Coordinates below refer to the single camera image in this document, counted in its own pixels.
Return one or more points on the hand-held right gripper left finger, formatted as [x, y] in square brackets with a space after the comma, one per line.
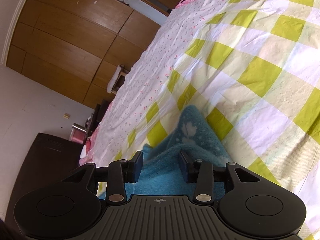
[137, 166]

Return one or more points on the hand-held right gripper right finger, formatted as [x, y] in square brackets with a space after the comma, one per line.
[183, 167]

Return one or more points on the teal knit sweater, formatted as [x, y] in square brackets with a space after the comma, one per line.
[162, 175]

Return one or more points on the pink pillow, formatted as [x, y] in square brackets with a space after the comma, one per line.
[86, 152]

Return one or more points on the dark nightstand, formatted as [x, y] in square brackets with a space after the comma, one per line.
[100, 115]

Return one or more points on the pink box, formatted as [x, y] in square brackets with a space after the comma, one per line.
[77, 137]

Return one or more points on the stool with white cushion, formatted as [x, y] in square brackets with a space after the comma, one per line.
[117, 78]

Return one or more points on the dark wooden headboard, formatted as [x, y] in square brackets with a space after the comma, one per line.
[37, 160]

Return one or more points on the bed with checked sheet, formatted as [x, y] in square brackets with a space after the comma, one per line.
[250, 80]

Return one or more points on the wooden wardrobe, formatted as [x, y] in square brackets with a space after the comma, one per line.
[62, 42]

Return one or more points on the wall socket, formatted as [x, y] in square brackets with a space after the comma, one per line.
[66, 116]

